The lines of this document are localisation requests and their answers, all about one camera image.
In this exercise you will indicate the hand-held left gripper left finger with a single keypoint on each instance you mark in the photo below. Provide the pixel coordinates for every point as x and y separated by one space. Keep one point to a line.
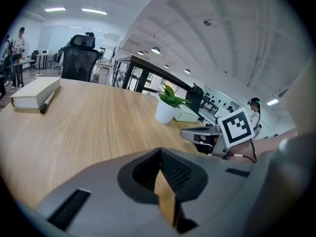
103 194

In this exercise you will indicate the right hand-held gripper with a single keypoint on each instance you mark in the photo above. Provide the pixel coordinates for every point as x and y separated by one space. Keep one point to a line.
237 127

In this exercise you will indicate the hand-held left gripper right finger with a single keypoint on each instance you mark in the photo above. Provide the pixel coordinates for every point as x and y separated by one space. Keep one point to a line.
217 189

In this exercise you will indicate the green potted plant white pot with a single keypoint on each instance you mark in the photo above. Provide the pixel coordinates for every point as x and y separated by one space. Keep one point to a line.
166 111

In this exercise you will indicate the person's right forearm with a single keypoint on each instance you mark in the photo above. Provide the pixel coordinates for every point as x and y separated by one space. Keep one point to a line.
271 142

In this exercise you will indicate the flat white box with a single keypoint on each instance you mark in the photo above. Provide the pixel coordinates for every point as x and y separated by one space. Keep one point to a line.
186 115

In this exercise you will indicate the white display shelf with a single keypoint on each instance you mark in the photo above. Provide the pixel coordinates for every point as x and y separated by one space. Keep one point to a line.
219 100

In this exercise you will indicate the round pendant lamp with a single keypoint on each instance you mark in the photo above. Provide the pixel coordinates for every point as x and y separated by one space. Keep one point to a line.
187 71
155 50
140 52

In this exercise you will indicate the long ceiling light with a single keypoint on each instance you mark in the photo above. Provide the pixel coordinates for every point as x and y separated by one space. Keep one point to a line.
54 9
94 11
272 102

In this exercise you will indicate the person's light shirt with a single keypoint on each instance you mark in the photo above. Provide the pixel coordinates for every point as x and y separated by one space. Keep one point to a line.
300 95

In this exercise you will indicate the grey pen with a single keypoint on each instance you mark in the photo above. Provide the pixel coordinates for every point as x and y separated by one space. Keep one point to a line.
48 101

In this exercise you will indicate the thick white book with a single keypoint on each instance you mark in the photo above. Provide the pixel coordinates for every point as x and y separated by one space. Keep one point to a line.
34 92

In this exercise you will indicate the black mesh office chair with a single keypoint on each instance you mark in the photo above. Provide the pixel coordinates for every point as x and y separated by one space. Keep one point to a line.
79 60

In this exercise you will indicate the white background desk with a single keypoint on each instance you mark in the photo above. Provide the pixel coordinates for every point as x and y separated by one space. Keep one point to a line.
44 58

